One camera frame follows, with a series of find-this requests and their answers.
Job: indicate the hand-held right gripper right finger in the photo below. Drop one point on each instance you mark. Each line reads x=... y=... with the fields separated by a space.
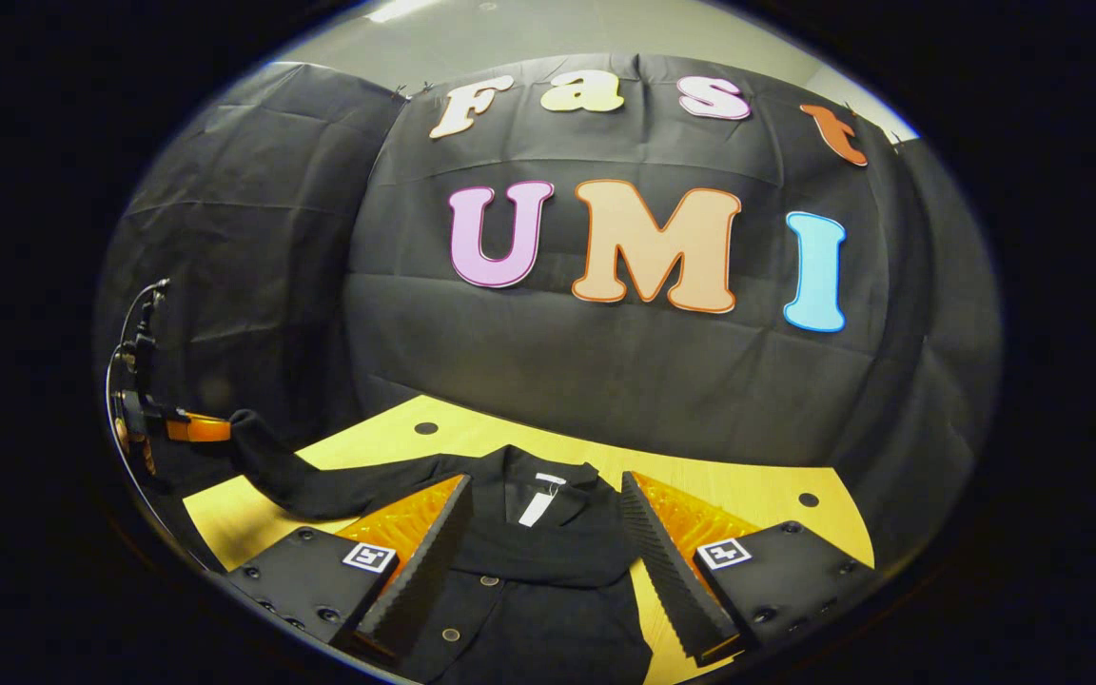
x=667 y=571

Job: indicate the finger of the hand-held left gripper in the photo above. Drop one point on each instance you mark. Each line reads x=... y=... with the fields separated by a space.
x=198 y=429

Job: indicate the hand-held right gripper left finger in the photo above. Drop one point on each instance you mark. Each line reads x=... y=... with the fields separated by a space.
x=424 y=571

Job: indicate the black buttoned jacket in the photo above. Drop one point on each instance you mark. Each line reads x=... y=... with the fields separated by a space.
x=510 y=557

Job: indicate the black backdrop cloth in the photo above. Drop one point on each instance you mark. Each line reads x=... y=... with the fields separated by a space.
x=605 y=362

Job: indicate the ceiling light panel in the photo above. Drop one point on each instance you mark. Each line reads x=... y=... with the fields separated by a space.
x=401 y=9

